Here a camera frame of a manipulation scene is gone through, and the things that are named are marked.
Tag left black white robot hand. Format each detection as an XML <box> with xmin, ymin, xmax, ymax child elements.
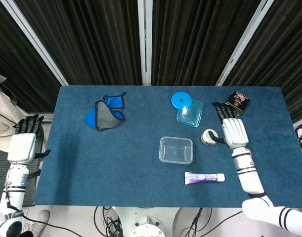
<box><xmin>7</xmin><ymin>114</ymin><xmax>52</xmax><ymax>165</ymax></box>

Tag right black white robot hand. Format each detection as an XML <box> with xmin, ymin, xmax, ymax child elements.
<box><xmin>207</xmin><ymin>101</ymin><xmax>250</xmax><ymax>150</ymax></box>

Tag light blue container lid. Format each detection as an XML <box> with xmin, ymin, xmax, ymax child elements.
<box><xmin>175</xmin><ymin>99</ymin><xmax>205</xmax><ymax>128</ymax></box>

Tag clear blue plastic container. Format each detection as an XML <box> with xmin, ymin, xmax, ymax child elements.
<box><xmin>159</xmin><ymin>136</ymin><xmax>194</xmax><ymax>165</ymax></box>

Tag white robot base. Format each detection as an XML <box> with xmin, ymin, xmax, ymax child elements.
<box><xmin>110</xmin><ymin>206</ymin><xmax>189</xmax><ymax>237</ymax></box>

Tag small round silver tin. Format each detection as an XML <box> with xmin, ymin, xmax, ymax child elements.
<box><xmin>200</xmin><ymin>128</ymin><xmax>219</xmax><ymax>146</ymax></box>

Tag black gold rectangular tin can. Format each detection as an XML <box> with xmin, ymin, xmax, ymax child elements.
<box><xmin>225</xmin><ymin>90</ymin><xmax>251</xmax><ymax>117</ymax></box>

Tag purple white toothpaste tube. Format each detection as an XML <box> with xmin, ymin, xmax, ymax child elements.
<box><xmin>184</xmin><ymin>171</ymin><xmax>226</xmax><ymax>186</ymax></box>

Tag blue round disc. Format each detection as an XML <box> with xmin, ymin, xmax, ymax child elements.
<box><xmin>170</xmin><ymin>91</ymin><xmax>192</xmax><ymax>110</ymax></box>

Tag white sneaker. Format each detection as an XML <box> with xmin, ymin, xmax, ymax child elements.
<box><xmin>24</xmin><ymin>209</ymin><xmax>51</xmax><ymax>236</ymax></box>

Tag black pleated curtain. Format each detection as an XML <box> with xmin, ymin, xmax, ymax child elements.
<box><xmin>223</xmin><ymin>0</ymin><xmax>302</xmax><ymax>123</ymax></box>
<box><xmin>0</xmin><ymin>0</ymin><xmax>55</xmax><ymax>114</ymax></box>
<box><xmin>151</xmin><ymin>0</ymin><xmax>262</xmax><ymax>86</ymax></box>
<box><xmin>14</xmin><ymin>0</ymin><xmax>142</xmax><ymax>86</ymax></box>

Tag blue grey folded cloth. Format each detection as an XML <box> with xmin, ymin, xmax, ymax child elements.
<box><xmin>84</xmin><ymin>91</ymin><xmax>127</xmax><ymax>132</ymax></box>

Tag blue felt table cover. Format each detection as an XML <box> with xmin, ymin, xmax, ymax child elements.
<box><xmin>33</xmin><ymin>85</ymin><xmax>302</xmax><ymax>208</ymax></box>

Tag white slanted frame post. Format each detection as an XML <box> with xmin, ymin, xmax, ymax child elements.
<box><xmin>216</xmin><ymin>0</ymin><xmax>275</xmax><ymax>86</ymax></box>
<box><xmin>0</xmin><ymin>0</ymin><xmax>69</xmax><ymax>86</ymax></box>

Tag black cable bundle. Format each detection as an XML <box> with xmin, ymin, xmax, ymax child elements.
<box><xmin>181</xmin><ymin>207</ymin><xmax>214</xmax><ymax>237</ymax></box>
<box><xmin>93</xmin><ymin>206</ymin><xmax>125</xmax><ymax>237</ymax></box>

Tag white upright frame post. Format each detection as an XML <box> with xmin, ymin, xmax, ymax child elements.
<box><xmin>137</xmin><ymin>0</ymin><xmax>154</xmax><ymax>86</ymax></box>

